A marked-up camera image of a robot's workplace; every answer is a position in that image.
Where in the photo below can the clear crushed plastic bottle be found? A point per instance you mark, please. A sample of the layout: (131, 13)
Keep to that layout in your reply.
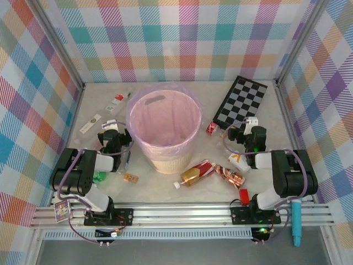
(222, 140)

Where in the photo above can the clear bottle blue cap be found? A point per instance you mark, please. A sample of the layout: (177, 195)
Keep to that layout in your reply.
(128, 160)

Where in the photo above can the white cup orange print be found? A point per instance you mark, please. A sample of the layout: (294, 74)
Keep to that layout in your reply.
(237, 161)

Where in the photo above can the crushed red can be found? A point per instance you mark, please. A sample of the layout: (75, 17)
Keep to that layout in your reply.
(212, 128)

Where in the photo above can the clear bottle gold emblem label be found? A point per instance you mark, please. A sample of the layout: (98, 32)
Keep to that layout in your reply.
(89, 124)

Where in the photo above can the clear bottle red green label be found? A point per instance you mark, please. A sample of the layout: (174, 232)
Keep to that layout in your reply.
(115, 103)

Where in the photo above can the purple translucent bin liner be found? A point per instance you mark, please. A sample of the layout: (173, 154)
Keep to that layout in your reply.
(162, 118)

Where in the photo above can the orange wrapper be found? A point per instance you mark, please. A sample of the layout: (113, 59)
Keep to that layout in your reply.
(230, 176)

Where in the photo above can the green bottle yellow cap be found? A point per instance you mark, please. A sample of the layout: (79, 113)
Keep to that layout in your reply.
(99, 176)

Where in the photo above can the cream plastic waste bin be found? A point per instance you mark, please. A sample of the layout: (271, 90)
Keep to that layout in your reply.
(171, 165)

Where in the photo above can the gold red foil packet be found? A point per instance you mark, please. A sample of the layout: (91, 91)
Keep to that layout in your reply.
(197, 172)

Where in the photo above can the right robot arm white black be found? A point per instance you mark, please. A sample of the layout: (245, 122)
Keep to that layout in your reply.
(292, 176)

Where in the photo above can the black grey chessboard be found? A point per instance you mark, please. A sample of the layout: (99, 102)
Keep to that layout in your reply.
(242, 99)

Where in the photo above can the small brown block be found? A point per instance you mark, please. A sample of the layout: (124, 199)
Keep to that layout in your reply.
(131, 178)

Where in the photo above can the red block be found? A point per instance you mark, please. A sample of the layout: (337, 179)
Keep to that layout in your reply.
(244, 196)

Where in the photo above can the small picture card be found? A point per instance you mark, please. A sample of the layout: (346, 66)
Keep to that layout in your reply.
(61, 212)

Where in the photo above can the teal plastic tool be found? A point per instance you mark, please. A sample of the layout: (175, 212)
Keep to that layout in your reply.
(296, 220)

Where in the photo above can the small black controller board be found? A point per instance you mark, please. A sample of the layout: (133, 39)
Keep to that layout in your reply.
(109, 234)
(262, 233)

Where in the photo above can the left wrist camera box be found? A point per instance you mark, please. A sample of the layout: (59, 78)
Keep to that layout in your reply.
(110, 124)

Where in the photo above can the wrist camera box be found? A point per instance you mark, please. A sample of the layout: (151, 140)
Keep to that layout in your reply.
(252, 122)
(110, 124)

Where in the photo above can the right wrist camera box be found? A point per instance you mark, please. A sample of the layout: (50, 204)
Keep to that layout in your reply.
(252, 122)

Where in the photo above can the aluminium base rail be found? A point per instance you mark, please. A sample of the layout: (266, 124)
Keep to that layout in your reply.
(179, 218)

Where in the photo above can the aluminium frame post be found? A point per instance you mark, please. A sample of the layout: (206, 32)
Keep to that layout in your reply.
(59, 47)
(300, 41)

